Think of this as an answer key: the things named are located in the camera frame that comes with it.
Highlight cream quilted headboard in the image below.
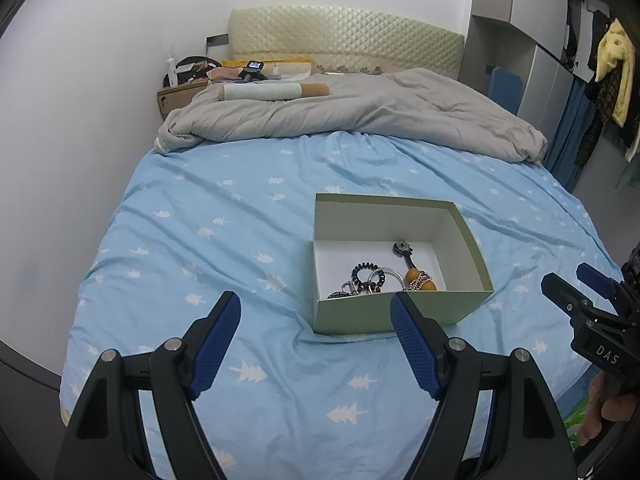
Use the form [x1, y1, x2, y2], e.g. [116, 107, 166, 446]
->
[228, 5, 466, 81]

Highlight yellow hanging garment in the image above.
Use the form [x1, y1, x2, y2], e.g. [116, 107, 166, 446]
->
[594, 18, 639, 129]

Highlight pink folded cloth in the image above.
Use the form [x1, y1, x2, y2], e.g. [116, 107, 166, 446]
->
[207, 66, 247, 83]

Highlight person's right hand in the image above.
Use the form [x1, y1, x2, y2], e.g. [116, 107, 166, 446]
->
[580, 371, 640, 449]

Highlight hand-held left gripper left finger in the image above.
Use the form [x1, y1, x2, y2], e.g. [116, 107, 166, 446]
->
[54, 291, 242, 480]

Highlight blue curtain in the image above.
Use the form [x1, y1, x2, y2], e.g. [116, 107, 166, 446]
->
[542, 79, 589, 194]

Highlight amber gourd pendant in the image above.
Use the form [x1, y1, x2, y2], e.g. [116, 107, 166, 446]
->
[392, 241, 439, 292]

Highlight black bead bracelet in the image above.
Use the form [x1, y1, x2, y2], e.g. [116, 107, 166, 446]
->
[351, 261, 380, 284]

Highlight black bag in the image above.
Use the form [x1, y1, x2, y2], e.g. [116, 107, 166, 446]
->
[162, 55, 222, 86]

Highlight green dotted cardboard box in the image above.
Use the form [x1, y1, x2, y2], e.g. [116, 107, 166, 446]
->
[312, 192, 496, 335]

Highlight dark hanging clothes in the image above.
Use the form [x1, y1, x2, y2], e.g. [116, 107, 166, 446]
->
[564, 0, 640, 173]

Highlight white rolled towel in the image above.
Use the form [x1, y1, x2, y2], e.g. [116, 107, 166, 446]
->
[218, 82, 332, 102]

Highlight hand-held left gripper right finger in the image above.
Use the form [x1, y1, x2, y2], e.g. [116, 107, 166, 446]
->
[389, 291, 581, 480]

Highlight blue tree print bedsheet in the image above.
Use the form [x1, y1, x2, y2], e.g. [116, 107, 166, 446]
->
[59, 131, 626, 480]

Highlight blue board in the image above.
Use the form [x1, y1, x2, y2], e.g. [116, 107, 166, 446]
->
[487, 66, 525, 116]

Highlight wooden nightstand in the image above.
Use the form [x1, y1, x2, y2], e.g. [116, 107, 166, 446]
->
[157, 82, 210, 121]

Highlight grey white wardrobe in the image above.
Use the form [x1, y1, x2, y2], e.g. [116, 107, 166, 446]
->
[459, 0, 587, 147]

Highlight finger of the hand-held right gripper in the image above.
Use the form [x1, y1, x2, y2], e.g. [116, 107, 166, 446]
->
[541, 272, 609, 330]
[576, 262, 626, 307]

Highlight grey duvet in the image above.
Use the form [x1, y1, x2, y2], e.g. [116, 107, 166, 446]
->
[155, 67, 549, 164]

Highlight yellow pillow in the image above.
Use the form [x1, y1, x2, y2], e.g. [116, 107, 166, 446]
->
[221, 57, 315, 79]

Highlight clear ring bangle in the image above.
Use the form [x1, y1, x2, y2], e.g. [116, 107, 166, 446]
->
[367, 267, 407, 294]

